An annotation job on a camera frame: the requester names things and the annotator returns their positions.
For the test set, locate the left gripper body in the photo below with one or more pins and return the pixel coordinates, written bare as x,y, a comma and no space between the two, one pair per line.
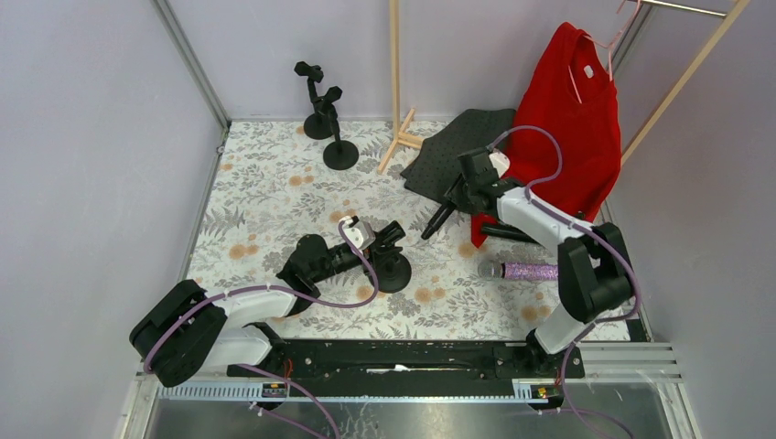
383,240

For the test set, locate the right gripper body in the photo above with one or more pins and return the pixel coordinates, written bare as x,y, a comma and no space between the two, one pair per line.
458,198

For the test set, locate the black mic stand front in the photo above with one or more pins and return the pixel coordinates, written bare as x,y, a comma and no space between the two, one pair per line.
392,268

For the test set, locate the black mic stand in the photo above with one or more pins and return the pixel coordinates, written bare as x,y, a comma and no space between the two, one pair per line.
339,154
392,268
317,125

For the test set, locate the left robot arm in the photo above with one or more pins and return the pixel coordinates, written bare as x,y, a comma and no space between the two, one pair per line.
190,329

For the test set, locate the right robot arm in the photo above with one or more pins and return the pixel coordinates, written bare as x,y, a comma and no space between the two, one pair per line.
594,274

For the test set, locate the black mic stand middle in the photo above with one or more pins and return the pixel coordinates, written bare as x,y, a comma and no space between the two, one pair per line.
339,154

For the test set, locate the black mic stand back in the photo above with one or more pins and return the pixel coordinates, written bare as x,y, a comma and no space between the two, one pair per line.
317,125

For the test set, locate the silver head black microphone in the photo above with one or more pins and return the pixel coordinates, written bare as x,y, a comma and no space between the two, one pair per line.
506,232

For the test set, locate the grey dotted cloth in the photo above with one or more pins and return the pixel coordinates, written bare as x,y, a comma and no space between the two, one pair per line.
436,168

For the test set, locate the floral table mat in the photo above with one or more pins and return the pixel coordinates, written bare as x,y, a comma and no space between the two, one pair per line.
272,188

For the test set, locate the purple glitter microphone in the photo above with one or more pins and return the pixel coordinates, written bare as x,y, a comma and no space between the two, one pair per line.
518,271

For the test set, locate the red t-shirt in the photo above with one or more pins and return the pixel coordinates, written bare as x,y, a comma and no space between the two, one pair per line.
572,149

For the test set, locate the pink clothes hanger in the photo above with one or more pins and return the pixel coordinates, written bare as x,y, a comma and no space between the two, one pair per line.
608,47

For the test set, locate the wooden clothes rack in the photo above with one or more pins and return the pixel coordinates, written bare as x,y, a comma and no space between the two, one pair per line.
402,137

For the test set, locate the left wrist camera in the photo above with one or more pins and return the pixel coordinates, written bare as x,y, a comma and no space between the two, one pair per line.
357,233

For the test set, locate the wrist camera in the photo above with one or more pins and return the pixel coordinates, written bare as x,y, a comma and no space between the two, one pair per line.
357,233
500,162

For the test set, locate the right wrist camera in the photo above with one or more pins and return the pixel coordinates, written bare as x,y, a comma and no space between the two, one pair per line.
500,162

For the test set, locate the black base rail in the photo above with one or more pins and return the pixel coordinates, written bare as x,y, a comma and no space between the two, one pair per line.
410,368

